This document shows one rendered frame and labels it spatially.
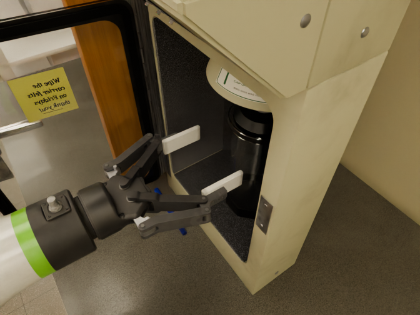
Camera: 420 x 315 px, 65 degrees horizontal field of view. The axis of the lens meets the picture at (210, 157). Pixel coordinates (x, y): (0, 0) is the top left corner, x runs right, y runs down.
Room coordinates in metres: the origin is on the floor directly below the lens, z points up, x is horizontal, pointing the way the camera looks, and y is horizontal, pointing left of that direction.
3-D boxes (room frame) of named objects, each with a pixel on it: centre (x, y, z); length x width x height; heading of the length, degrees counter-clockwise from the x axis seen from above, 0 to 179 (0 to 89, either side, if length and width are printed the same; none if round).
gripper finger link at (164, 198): (0.26, 0.06, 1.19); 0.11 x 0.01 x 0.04; 88
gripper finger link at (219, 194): (0.26, -0.01, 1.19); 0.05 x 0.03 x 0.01; 124
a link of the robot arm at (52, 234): (0.22, 0.19, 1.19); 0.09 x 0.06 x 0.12; 34
